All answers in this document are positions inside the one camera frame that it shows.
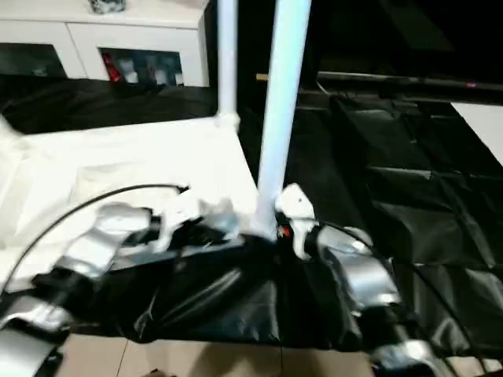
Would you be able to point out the white glass-door cabinet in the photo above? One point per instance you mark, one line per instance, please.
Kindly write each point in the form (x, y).
(137, 35)

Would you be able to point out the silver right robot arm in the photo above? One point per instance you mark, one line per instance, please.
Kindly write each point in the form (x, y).
(365, 275)

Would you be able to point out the red carton behind glass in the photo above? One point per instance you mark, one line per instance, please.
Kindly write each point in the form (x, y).
(113, 72)

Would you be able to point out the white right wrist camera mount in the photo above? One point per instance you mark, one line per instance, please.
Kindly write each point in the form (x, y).
(296, 204)

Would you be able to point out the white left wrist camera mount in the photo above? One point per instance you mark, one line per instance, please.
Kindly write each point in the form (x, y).
(177, 214)

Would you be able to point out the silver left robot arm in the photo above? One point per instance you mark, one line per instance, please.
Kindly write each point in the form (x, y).
(90, 243)

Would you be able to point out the small beige label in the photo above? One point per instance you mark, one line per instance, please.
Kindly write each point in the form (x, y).
(261, 77)

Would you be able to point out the grey object on cabinet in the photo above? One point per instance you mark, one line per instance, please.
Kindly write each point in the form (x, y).
(107, 6)

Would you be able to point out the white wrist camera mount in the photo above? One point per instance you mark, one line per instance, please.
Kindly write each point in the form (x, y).
(296, 204)
(177, 214)

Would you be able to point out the white plastic table top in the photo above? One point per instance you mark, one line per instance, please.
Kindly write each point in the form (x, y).
(118, 157)

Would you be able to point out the white flat board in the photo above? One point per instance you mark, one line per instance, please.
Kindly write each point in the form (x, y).
(483, 125)

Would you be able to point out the black plastic mat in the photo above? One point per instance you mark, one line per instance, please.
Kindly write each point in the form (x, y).
(393, 196)

